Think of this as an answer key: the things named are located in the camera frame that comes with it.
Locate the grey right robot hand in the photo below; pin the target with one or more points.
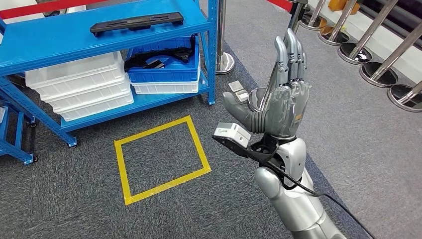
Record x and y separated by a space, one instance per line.
283 109

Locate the blue metal shelf rack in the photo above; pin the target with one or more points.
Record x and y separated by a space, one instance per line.
99 36
19 128

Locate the grey floor plate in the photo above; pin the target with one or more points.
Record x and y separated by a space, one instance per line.
242 95
236 85

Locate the red barrier belt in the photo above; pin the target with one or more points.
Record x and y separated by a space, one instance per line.
280 4
49 6

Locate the brown cardboard box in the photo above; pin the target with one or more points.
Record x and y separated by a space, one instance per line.
339 5

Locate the white plastic bin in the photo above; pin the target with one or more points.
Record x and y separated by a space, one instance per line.
92 100
85 90
165 88
95 110
72 71

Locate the blue plastic bin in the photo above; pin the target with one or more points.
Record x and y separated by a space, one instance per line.
165 75

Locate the black plastic parts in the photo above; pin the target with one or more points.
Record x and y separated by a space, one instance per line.
138 56

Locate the long black plastic panel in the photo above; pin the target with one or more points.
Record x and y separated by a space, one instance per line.
138 22

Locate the black camera bracket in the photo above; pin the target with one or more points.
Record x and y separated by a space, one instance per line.
260 153

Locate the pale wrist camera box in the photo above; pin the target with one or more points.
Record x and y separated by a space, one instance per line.
232 133

